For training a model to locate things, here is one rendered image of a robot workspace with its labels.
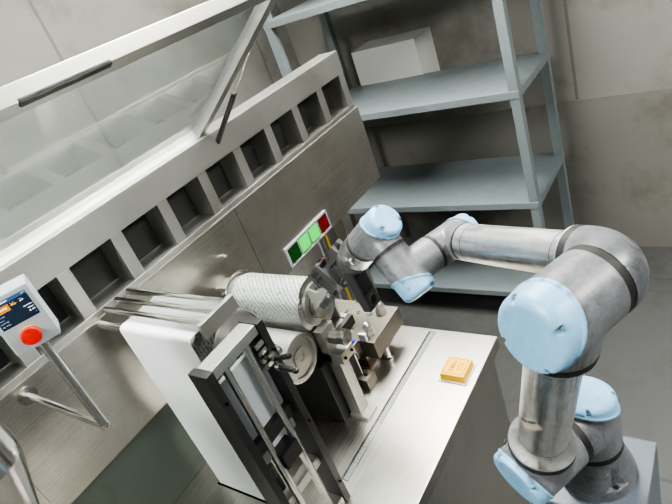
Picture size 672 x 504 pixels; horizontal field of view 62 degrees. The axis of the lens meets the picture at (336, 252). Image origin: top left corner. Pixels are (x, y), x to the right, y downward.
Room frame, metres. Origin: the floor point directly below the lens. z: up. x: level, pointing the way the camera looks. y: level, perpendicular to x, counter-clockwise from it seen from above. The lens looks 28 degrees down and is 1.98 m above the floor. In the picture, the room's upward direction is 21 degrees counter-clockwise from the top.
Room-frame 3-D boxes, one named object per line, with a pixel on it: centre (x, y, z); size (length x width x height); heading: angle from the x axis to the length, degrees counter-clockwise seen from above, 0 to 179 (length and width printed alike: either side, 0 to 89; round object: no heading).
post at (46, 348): (0.80, 0.49, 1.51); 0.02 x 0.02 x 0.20
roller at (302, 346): (1.18, 0.26, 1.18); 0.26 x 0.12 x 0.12; 48
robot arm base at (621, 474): (0.74, -0.34, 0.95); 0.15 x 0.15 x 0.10
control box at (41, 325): (0.80, 0.49, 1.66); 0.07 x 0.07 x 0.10; 22
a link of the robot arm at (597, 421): (0.73, -0.33, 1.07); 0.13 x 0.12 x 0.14; 112
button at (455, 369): (1.14, -0.19, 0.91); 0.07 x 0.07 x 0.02; 48
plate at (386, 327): (1.43, 0.09, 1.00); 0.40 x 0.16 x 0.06; 48
